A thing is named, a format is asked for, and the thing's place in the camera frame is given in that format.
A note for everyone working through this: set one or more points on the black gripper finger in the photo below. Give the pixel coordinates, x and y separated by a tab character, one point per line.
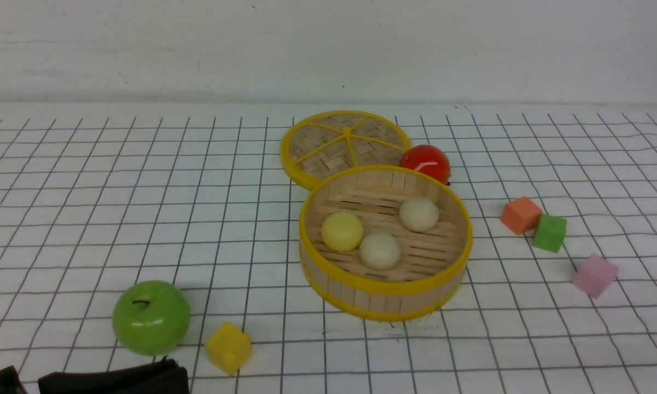
10	382
165	376

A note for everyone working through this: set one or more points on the yellow bun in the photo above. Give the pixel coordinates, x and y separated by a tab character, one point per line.
342	231

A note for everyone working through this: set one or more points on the beige bun front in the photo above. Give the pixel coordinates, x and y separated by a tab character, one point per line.
380	251

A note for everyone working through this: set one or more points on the beige bun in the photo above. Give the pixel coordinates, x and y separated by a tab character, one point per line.
380	251
419	214

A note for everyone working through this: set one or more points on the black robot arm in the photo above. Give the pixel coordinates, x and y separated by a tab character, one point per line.
165	376

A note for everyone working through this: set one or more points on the bamboo steamer tray yellow rim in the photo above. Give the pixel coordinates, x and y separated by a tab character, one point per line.
432	264

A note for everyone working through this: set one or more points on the woven bamboo steamer lid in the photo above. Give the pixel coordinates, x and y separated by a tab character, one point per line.
324	144

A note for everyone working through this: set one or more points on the green apple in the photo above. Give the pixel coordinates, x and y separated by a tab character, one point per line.
151	318

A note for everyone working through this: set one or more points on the yellow cube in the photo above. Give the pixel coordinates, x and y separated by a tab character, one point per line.
229	348

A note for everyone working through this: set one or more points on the white grid tablecloth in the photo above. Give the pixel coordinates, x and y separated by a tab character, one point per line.
94	198

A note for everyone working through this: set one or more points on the red tomato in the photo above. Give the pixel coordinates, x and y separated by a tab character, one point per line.
429	160

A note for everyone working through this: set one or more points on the orange cube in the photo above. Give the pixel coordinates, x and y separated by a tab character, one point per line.
521	215

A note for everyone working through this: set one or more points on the green cube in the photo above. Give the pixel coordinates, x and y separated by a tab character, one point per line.
550	233

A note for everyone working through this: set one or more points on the pink cube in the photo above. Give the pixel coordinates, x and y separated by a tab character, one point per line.
595	276

